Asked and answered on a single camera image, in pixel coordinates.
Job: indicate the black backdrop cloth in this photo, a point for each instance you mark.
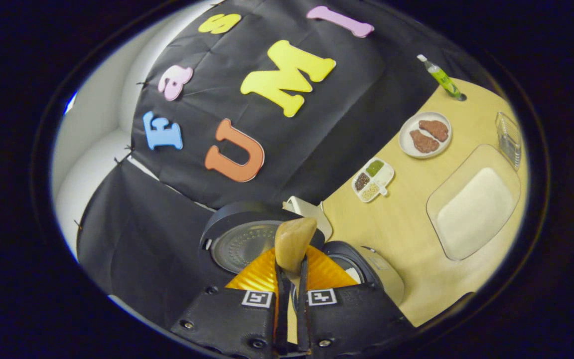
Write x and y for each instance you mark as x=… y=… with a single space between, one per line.
x=192 y=174

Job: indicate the clear tray of rice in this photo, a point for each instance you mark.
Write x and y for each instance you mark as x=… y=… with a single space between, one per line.
x=474 y=204

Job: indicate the wooden spoon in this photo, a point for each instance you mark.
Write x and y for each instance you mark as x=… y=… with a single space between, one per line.
x=294 y=239

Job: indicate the white round plate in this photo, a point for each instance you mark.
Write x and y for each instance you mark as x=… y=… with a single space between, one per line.
x=409 y=144

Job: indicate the green drink bottle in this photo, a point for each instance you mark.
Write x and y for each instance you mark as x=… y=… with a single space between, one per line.
x=441 y=77

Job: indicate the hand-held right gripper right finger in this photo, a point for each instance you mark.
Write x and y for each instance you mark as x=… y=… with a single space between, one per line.
x=302 y=314

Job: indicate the white divided bean dish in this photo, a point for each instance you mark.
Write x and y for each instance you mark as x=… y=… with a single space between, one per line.
x=372 y=180

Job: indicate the dark grey rice cooker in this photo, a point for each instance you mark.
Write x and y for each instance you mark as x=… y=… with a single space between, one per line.
x=242 y=244

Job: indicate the brown meat piece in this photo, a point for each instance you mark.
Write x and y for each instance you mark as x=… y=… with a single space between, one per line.
x=424 y=142
x=434 y=129

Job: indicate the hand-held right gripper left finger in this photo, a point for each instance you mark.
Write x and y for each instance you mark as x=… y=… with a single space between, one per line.
x=281 y=314

